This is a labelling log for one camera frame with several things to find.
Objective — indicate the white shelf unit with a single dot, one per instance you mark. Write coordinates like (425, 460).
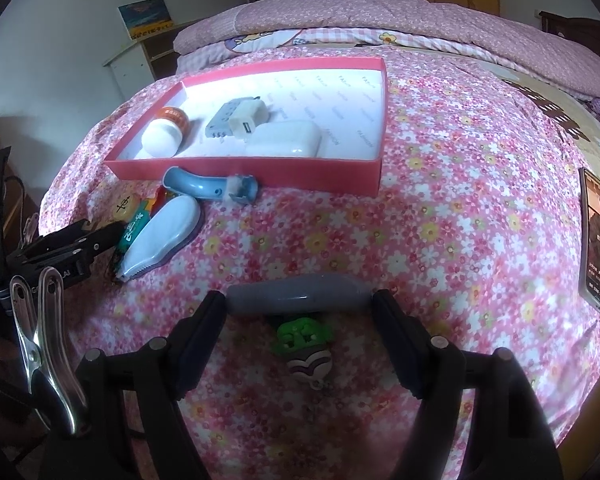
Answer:
(145, 60)

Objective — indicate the round wooden chess piece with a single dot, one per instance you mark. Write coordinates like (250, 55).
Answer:
(125, 207)

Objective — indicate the grey tube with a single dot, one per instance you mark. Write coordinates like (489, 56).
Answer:
(295, 300)

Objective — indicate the metal spring clip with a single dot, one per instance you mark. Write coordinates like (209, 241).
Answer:
(50, 350)
(30, 227)

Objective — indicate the blue plastic hand tool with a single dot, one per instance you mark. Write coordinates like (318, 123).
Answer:
(210, 185)

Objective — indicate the dark wooden headboard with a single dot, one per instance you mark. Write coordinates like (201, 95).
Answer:
(575, 27)

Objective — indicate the cartoon printed blanket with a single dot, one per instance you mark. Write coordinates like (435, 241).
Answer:
(280, 42)

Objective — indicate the white charger cube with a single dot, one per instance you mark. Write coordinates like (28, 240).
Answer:
(247, 117)

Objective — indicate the white rounded case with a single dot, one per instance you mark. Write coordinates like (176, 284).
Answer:
(285, 142)

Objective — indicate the green tube packet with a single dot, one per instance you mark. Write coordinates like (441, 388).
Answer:
(132, 227)

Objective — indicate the white bottle orange cap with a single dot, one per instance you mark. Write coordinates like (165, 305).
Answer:
(166, 130)

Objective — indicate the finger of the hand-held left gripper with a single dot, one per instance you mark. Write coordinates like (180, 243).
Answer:
(95, 234)

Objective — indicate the beige bed mat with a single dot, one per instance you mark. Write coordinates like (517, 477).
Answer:
(555, 105)

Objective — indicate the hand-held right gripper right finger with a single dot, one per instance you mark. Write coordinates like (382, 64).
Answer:
(397, 340)

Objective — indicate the small red toy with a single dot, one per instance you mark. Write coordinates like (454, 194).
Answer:
(155, 200)

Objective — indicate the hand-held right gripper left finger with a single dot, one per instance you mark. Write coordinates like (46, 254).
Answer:
(202, 345)

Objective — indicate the wooden side table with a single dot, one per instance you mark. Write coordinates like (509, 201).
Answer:
(17, 200)

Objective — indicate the blue yellow picture board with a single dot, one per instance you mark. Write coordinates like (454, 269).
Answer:
(146, 17)

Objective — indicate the pink quilt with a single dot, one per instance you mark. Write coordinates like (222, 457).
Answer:
(405, 25)

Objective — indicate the pink cardboard box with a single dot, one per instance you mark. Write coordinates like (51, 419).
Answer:
(330, 105)

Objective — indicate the light blue oval device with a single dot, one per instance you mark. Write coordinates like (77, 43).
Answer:
(162, 232)

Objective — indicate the pink floral bed sheet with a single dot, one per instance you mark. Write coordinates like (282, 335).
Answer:
(455, 210)

